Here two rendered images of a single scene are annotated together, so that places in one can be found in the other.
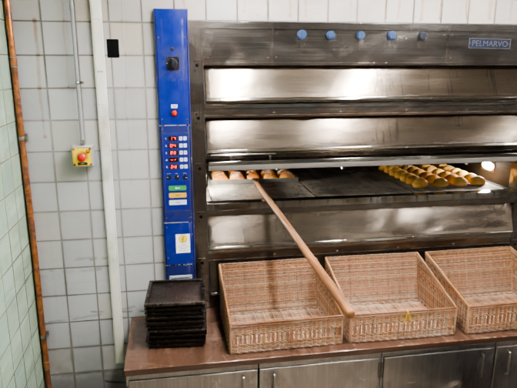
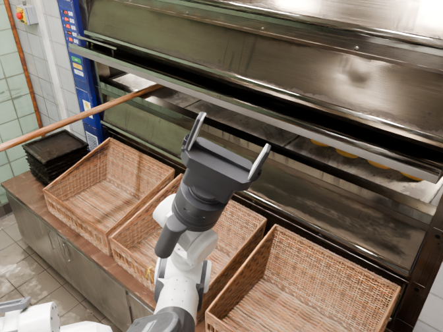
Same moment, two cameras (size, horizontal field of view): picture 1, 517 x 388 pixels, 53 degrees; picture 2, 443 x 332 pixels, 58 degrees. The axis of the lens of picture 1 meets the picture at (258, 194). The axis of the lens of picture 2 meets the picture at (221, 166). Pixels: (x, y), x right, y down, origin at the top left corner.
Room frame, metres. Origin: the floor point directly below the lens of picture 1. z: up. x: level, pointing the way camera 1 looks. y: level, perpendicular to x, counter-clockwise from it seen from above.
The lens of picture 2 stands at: (1.80, -1.82, 2.03)
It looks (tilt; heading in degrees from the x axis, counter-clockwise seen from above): 33 degrees down; 50
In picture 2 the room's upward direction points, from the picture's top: straight up
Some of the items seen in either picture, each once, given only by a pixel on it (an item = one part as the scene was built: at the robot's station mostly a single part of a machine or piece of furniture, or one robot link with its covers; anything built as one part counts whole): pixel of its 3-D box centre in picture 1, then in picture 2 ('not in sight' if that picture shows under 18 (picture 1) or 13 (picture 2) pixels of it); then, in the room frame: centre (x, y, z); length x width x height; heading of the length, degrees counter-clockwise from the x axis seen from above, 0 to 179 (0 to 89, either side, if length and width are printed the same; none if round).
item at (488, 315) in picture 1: (490, 285); (299, 311); (2.66, -1.27, 0.72); 0.56 x 0.49 x 0.28; 100
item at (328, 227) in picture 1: (367, 224); (221, 160); (2.82, -0.61, 1.02); 1.79 x 0.11 x 0.19; 99
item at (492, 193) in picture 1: (367, 199); (225, 132); (2.85, -0.61, 1.16); 1.80 x 0.06 x 0.04; 99
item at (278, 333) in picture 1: (277, 301); (109, 190); (2.47, -0.09, 0.72); 0.56 x 0.49 x 0.28; 100
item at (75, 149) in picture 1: (83, 155); (26, 14); (2.54, 0.86, 1.46); 0.10 x 0.07 x 0.10; 99
